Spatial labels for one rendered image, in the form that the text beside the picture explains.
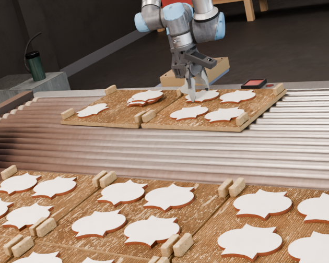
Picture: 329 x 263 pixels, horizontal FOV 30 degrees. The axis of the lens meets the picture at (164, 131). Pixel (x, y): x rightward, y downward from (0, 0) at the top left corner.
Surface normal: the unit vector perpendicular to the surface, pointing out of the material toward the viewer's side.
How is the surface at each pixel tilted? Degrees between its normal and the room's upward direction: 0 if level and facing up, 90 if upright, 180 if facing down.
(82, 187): 0
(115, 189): 0
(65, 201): 0
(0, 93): 90
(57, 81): 90
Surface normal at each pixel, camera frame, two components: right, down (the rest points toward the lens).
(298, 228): -0.22, -0.91
